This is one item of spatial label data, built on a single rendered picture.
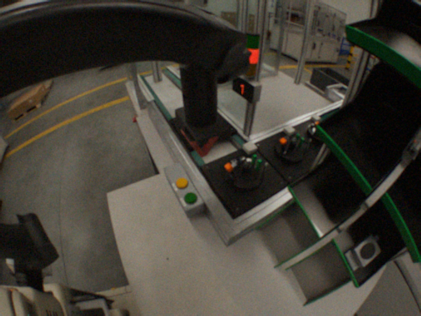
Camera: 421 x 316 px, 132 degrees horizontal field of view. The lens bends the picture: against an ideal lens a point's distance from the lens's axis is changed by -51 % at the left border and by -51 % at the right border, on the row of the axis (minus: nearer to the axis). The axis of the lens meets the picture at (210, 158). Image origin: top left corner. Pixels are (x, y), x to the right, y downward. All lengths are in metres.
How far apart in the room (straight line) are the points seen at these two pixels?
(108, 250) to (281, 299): 1.45
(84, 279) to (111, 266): 0.32
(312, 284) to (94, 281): 1.61
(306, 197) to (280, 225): 0.17
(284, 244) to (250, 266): 0.18
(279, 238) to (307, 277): 0.15
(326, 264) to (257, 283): 0.25
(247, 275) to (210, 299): 0.15
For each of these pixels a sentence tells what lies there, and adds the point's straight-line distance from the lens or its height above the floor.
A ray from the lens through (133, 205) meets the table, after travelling 0.81.
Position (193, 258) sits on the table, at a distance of 0.68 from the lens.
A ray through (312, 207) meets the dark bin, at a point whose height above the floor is 1.20.
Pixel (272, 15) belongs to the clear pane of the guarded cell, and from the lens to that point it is 1.84.
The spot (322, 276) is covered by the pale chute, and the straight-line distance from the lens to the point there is 0.57.
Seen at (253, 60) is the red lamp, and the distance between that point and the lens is 0.67.
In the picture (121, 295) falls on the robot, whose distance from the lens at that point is 1.37.
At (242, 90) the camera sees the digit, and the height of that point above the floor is 1.20.
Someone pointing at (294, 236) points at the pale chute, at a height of 1.04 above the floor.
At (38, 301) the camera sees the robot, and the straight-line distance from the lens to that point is 0.50.
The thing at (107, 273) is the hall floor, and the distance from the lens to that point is 1.75.
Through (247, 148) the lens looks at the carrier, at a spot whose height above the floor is 0.99.
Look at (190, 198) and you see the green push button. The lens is 0.64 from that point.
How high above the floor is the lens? 1.52
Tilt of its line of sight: 48 degrees down
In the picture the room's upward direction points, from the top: straight up
